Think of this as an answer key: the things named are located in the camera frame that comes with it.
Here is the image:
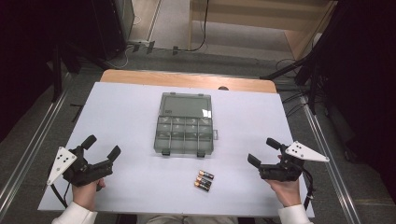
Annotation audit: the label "right hand-held gripper black cable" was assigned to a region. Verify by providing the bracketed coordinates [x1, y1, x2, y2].
[302, 169, 315, 211]

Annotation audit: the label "hand-held gripper black cable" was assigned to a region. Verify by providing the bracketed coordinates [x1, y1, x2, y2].
[302, 169, 315, 211]
[49, 182, 71, 209]

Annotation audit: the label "black and copper battery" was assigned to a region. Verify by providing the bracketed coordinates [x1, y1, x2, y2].
[195, 175, 213, 187]
[193, 180, 211, 192]
[198, 169, 216, 180]

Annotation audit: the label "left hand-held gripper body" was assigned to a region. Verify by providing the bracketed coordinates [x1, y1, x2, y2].
[46, 146, 114, 188]

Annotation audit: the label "left hand-held gripper black cable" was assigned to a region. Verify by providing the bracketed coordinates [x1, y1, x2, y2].
[49, 182, 71, 209]

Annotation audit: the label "black metal stand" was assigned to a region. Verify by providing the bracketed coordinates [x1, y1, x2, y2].
[46, 38, 111, 104]
[260, 34, 335, 116]

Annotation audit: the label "white table cover board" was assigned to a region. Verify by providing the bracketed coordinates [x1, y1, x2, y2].
[37, 81, 316, 218]

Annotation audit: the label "black floor cables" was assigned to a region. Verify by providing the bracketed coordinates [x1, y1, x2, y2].
[275, 57, 313, 119]

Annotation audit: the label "white floor cable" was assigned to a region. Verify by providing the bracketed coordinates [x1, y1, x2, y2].
[106, 13, 143, 70]

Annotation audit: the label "light wooden furniture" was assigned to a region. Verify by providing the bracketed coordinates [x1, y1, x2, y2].
[187, 0, 339, 62]

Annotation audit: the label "metal floor rail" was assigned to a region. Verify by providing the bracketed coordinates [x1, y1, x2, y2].
[0, 73, 74, 218]
[299, 94, 363, 224]

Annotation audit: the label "clear grey compartment organizer box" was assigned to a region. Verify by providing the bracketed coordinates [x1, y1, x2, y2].
[153, 91, 219, 159]

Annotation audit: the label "dark curtain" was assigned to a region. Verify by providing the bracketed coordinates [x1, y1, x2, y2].
[0, 0, 94, 144]
[311, 0, 396, 203]

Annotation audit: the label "black cabinet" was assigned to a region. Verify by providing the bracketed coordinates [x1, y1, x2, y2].
[90, 0, 135, 62]

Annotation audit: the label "wooden table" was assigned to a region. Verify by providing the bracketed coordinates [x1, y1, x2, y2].
[99, 68, 277, 94]

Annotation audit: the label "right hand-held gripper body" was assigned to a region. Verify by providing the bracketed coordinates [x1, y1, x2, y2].
[259, 140, 331, 183]

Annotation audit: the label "person's right hand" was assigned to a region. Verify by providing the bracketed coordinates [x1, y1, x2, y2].
[264, 178, 304, 208]

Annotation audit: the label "person's left hand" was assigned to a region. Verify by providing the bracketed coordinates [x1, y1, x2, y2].
[71, 177, 106, 212]

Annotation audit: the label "black hanging cable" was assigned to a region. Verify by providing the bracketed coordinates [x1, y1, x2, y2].
[172, 0, 210, 56]

